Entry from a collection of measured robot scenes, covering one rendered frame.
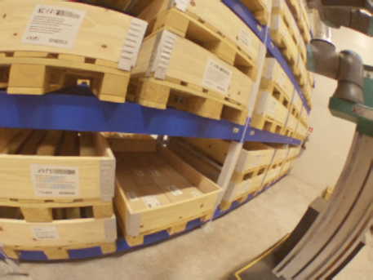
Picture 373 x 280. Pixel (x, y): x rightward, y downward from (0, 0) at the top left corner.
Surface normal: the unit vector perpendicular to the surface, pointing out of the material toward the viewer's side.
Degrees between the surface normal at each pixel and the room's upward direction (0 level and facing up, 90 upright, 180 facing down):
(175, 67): 90
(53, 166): 90
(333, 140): 90
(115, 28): 90
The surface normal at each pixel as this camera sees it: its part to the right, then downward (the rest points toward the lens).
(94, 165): 0.60, 0.34
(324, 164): -0.77, -0.04
